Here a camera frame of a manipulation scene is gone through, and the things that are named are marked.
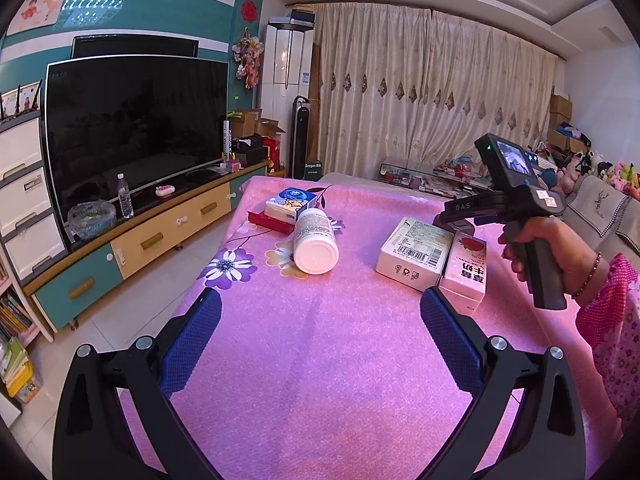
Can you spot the boxes atop air conditioner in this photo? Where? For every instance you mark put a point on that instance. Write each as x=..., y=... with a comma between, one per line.
x=295, y=16

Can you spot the pink floral tablecloth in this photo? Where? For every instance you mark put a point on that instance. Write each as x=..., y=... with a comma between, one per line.
x=325, y=360

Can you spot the person's right hand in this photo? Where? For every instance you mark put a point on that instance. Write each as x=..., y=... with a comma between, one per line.
x=560, y=245

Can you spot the beige patterned curtain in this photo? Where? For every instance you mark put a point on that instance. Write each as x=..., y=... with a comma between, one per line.
x=425, y=95

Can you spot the black wall panel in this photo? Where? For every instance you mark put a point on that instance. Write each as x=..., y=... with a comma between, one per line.
x=135, y=46

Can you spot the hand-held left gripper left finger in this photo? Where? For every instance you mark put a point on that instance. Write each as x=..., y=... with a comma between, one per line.
x=192, y=345

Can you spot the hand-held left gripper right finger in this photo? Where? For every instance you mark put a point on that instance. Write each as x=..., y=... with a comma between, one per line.
x=450, y=345

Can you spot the black curved television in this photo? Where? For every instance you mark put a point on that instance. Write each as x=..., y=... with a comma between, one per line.
x=135, y=125

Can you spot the hanging flower decoration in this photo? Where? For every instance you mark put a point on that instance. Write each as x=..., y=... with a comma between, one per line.
x=248, y=57

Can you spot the white standing air conditioner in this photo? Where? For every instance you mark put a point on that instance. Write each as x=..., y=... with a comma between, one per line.
x=285, y=75

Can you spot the stack of cardboard boxes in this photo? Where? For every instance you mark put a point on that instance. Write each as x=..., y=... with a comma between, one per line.
x=560, y=120

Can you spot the row of colourful books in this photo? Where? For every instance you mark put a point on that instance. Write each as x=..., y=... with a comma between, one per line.
x=15, y=340

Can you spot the person's right forearm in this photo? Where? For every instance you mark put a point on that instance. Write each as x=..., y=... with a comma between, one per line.
x=615, y=310

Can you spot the white cardboard medicine box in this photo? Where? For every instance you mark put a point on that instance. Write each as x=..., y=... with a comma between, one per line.
x=410, y=255

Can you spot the open cardboard box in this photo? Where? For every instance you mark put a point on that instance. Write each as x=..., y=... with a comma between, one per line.
x=270, y=127
x=244, y=124

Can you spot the red paper cutting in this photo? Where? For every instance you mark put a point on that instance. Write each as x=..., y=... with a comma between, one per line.
x=249, y=10

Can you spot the black router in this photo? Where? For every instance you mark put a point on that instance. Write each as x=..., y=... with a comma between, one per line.
x=27, y=100

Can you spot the beige covered sofa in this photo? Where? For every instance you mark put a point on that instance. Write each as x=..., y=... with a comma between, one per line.
x=605, y=205

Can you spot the black box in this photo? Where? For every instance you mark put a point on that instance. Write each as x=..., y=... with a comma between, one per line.
x=249, y=151

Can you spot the blue star bag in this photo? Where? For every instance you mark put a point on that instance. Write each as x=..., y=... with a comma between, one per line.
x=542, y=170

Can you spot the clear plastic bag bowl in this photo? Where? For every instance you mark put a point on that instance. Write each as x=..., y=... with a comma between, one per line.
x=91, y=220

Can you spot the pile of plush toys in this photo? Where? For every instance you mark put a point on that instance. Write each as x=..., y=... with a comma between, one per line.
x=610, y=170

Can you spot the glass display table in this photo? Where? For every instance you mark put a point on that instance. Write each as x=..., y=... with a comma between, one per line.
x=430, y=180

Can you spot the green box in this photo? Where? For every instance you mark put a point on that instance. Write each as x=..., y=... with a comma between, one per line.
x=313, y=170

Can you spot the white pill bottle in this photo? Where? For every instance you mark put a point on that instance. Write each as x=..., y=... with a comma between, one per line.
x=315, y=245

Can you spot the blue white tissue pack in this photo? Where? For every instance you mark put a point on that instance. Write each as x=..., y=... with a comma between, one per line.
x=290, y=205

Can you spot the tall red box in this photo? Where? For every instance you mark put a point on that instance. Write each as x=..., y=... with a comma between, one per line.
x=272, y=152

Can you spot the clear water bottle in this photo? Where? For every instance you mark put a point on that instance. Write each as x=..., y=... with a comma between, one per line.
x=124, y=197

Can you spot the pink milk carton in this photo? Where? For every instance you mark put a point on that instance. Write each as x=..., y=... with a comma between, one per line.
x=465, y=270

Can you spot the teal and yellow television cabinet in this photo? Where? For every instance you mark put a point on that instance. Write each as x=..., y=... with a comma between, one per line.
x=165, y=235

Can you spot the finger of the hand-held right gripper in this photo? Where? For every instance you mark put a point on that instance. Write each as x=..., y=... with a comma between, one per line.
x=452, y=222

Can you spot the white plastic drawer unit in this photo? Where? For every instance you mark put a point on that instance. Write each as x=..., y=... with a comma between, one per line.
x=25, y=200

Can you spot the small pink box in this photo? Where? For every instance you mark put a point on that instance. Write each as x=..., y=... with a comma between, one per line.
x=231, y=166

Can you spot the flat red box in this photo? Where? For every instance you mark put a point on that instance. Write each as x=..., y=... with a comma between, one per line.
x=265, y=221

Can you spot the tall narrow white box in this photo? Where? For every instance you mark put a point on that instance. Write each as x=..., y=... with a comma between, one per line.
x=225, y=140

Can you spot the small pink dish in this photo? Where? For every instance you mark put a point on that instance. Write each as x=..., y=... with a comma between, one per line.
x=165, y=190

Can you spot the black tower fan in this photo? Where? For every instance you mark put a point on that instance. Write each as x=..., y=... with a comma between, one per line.
x=300, y=135

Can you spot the cartoon wall poster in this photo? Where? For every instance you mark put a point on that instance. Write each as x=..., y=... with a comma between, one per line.
x=40, y=7

